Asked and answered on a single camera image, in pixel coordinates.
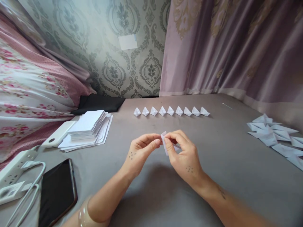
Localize person's right hand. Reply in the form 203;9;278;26
162;129;205;181

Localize person's left hand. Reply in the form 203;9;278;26
123;133;164;177

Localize person's right thumb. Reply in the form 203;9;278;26
163;138;177;156

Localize person's right fingers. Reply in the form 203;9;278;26
172;142;184;155

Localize person's right index finger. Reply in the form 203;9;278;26
162;129;190;142

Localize person's left index finger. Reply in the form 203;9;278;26
137;133;164;142

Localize person's left thumb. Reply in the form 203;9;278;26
144;139;161;155

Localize white paper piece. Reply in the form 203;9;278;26
160;130;181;157

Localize row of paper triangles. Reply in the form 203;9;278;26
134;106;211;118

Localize black cloth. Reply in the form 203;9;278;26
71;93;126;116

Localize stack of white paper sheets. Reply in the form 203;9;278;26
57;109;114;153

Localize white power bank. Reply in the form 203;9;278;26
41;120;78;148

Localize purple patterned curtain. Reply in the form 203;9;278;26
158;0;303;134

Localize pile of folded paper triangles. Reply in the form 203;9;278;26
247;113;303;172

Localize black smartphone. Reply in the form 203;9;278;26
38;158;79;227

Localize pink floral bedding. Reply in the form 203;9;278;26
0;10;97;170

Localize white power strip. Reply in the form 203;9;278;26
0;144;42;188

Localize white charger adapter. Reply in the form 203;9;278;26
0;181;27;205

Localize white square wall plate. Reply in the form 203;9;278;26
117;34;138;51

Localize white plug with cable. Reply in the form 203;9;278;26
4;160;47;227

